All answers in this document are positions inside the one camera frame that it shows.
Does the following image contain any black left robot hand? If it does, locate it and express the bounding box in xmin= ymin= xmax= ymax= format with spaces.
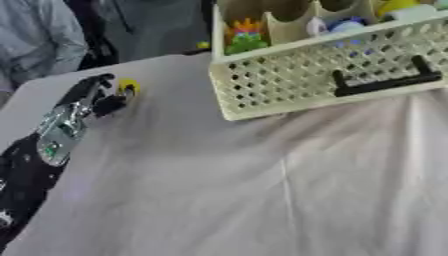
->
xmin=54 ymin=73 xmax=130 ymax=118

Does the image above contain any pale perforated drawer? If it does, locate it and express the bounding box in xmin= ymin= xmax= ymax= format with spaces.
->
xmin=208 ymin=0 xmax=448 ymax=122

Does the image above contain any small yellow toy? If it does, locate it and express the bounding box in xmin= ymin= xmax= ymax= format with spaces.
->
xmin=115 ymin=77 xmax=142 ymax=98

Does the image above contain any person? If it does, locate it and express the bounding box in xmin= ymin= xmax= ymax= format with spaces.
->
xmin=0 ymin=0 xmax=90 ymax=94

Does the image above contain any green and orange toy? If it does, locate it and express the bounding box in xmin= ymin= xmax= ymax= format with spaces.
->
xmin=224 ymin=18 xmax=272 ymax=56

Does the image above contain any white and blue toy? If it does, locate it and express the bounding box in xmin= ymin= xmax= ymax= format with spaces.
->
xmin=304 ymin=15 xmax=371 ymax=38

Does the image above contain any yellow round toy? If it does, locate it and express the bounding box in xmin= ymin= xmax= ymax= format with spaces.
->
xmin=374 ymin=0 xmax=424 ymax=18

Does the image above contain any white cylinder toy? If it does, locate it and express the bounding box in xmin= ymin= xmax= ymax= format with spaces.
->
xmin=388 ymin=3 xmax=441 ymax=22

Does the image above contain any black drawer handle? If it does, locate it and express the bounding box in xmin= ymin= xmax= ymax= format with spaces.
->
xmin=330 ymin=54 xmax=445 ymax=98

